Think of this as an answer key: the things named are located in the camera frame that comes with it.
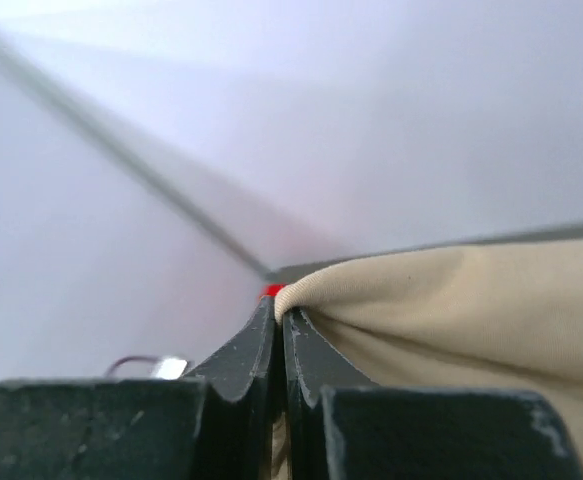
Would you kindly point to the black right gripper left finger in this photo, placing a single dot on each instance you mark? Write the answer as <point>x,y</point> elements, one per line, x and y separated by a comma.
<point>213,423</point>

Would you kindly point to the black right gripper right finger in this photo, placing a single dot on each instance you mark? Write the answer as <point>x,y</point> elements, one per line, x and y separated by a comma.
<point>342,425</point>

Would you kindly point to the beige t shirt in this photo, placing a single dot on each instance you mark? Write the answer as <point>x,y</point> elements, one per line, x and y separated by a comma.
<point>502,315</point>

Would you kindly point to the folded red t shirt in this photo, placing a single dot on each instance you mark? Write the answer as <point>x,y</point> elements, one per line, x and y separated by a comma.
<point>271,290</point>

